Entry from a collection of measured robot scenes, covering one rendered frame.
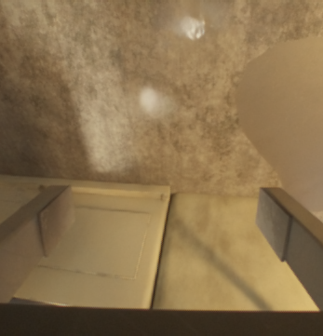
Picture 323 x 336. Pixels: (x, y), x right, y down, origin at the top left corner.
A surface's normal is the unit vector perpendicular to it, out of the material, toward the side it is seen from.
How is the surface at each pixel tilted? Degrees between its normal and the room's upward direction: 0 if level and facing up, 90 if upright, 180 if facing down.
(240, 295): 90
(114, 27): 0
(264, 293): 90
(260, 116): 0
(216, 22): 0
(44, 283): 90
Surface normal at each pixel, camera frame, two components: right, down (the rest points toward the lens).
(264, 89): -0.15, 0.64
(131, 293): -0.06, -0.77
